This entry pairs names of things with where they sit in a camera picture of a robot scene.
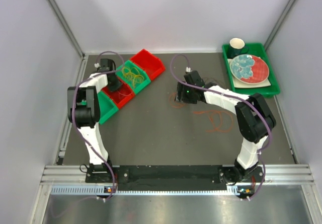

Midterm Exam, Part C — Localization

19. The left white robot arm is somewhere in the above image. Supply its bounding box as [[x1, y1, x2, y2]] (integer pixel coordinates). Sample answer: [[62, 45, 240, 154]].
[[67, 58, 122, 182]]

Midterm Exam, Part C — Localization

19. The grey slotted cable duct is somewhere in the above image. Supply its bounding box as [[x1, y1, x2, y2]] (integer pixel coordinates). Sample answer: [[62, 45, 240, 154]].
[[50, 185, 252, 196]]

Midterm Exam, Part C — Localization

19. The red bin far end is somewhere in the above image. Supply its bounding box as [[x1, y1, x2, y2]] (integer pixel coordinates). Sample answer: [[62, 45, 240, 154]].
[[130, 49, 166, 81]]

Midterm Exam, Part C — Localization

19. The dark green cup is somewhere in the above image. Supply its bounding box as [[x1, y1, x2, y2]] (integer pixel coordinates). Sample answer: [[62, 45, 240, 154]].
[[227, 38, 249, 59]]

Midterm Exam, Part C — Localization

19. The yellow cable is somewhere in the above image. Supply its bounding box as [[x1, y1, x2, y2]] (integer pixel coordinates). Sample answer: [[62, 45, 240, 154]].
[[122, 67, 145, 89], [121, 66, 145, 89]]

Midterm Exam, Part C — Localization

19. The red and blue plate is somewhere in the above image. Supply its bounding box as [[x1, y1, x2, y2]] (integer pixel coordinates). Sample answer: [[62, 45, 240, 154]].
[[229, 54, 270, 85]]

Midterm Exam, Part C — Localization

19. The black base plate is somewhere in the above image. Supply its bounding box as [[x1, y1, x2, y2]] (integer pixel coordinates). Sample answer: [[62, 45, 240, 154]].
[[85, 165, 263, 192]]

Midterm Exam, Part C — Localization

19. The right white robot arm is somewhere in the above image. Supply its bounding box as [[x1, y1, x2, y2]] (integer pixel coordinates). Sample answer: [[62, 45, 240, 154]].
[[175, 68, 276, 182]]

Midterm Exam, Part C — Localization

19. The aluminium frame rail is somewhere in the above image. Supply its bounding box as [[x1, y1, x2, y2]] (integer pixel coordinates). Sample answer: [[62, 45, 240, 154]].
[[40, 164, 314, 185]]

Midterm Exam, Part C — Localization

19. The pink cable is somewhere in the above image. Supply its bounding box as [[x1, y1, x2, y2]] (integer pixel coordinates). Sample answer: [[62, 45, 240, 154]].
[[193, 109, 234, 133]]

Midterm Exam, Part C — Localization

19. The large green tray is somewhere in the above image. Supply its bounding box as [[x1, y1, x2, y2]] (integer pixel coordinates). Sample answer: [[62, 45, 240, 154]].
[[222, 43, 280, 98]]

